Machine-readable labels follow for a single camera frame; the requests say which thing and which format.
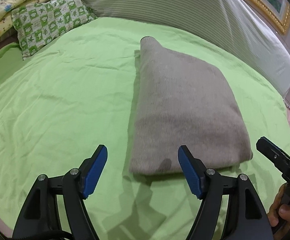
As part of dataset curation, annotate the green white patterned pillow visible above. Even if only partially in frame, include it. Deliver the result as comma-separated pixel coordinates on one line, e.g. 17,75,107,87
11,0,97,59

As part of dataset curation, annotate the right hand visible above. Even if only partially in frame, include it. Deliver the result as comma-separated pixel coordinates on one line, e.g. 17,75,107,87
268,184,290,229

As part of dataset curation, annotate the beige knit sweater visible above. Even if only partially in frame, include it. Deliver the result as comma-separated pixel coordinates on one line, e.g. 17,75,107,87
129,36,253,176

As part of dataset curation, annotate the striped grey headboard cushion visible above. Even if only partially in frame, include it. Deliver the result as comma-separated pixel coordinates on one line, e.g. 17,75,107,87
83,0,290,96

